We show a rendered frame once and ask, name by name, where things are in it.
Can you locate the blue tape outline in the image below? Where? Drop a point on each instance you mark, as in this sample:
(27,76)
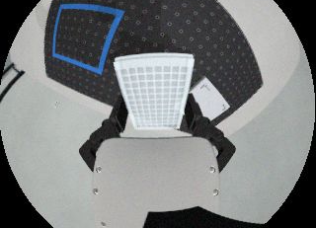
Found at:
(111,33)

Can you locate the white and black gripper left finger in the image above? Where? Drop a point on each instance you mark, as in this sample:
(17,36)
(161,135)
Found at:
(111,127)

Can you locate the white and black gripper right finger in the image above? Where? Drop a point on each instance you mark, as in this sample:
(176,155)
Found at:
(200,126)

